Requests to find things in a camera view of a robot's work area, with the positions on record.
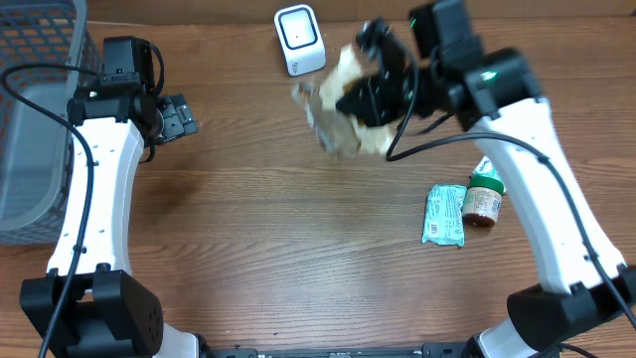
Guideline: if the beige brown snack packet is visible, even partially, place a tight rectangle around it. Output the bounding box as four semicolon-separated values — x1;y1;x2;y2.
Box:
291;43;398;161

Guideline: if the teal Kleenex tissue pack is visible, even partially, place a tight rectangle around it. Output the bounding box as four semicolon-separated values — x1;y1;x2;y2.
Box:
471;156;502;181

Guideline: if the green lid jar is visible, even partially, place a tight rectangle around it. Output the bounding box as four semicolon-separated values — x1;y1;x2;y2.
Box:
462;175;505;228

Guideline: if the teal snack packet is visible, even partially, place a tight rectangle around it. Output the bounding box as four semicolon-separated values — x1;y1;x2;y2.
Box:
421;184;467;247

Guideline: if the silver capped amber bottle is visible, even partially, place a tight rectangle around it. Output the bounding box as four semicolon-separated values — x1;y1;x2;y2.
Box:
492;96;555;149

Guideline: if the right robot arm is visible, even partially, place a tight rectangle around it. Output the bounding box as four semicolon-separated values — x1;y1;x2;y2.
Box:
336;1;635;357

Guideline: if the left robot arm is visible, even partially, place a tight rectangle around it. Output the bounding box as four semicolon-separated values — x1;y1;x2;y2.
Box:
20;36;210;357

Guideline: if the white barcode scanner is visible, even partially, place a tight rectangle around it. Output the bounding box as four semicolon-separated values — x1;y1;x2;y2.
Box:
273;4;327;77

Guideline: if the grey plastic shopping basket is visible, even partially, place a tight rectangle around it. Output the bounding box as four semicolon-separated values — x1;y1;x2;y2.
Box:
1;0;101;245

